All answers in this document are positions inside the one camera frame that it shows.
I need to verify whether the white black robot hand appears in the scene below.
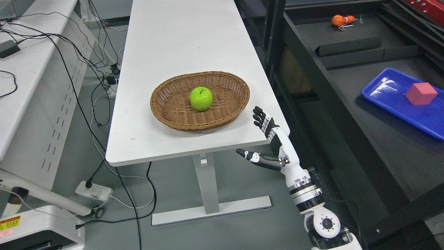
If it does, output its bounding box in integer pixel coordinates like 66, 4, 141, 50
236, 106, 314, 193

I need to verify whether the green apple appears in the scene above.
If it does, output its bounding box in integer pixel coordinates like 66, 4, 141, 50
190, 86, 213, 111

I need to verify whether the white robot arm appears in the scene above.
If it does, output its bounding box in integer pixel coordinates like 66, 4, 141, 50
289, 168, 362, 250

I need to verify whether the orange toy on shelf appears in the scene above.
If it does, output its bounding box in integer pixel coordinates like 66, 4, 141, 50
331, 15, 355, 31

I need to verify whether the white table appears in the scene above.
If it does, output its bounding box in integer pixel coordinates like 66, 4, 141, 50
106, 0, 290, 226

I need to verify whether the brown wicker basket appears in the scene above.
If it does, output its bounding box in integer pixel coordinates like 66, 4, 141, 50
151, 71, 250, 131

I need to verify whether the red cube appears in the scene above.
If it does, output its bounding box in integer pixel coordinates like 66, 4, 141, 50
405, 82, 438, 106

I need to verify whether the white power strip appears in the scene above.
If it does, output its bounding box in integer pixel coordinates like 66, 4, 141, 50
75, 181, 113, 208

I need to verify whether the white machine with warning label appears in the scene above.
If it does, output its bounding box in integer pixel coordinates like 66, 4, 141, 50
0, 205, 85, 250

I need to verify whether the white side desk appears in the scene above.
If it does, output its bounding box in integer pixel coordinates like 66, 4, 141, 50
0, 0, 95, 191

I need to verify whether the black power adapter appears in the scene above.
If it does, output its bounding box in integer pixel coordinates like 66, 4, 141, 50
0, 40, 20, 58

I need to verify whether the laptop computer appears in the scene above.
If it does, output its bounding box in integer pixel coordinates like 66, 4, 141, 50
0, 0, 35, 21

